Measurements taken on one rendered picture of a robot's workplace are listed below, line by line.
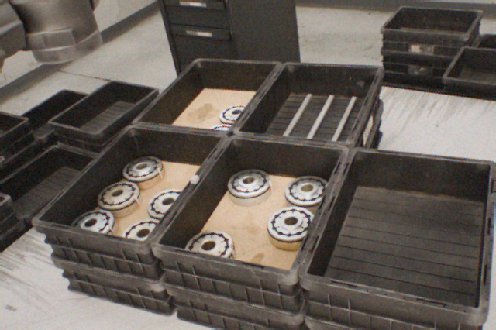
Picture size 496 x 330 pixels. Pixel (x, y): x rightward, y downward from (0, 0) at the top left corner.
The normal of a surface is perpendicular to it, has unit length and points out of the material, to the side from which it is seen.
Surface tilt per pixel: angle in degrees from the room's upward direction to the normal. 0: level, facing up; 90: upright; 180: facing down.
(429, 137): 0
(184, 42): 90
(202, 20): 90
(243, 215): 0
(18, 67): 90
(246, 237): 0
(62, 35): 90
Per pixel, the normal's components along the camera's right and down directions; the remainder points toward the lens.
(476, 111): -0.15, -0.80
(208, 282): -0.38, 0.59
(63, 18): 0.50, 0.45
